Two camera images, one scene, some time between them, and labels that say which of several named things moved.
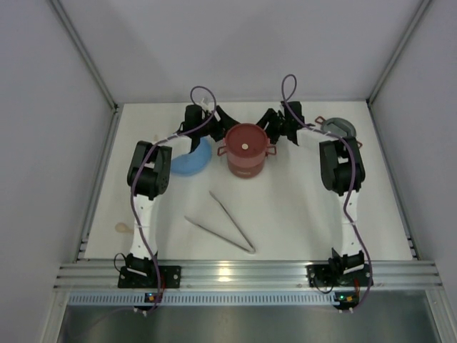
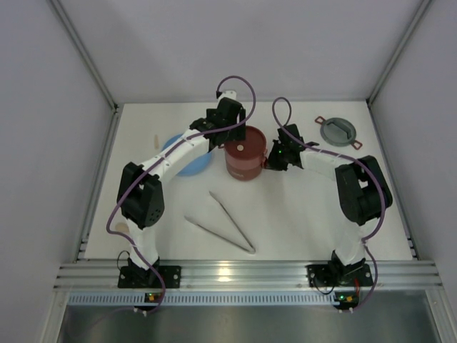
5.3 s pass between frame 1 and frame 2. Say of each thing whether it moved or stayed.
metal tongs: stayed
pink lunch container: stayed
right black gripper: moved
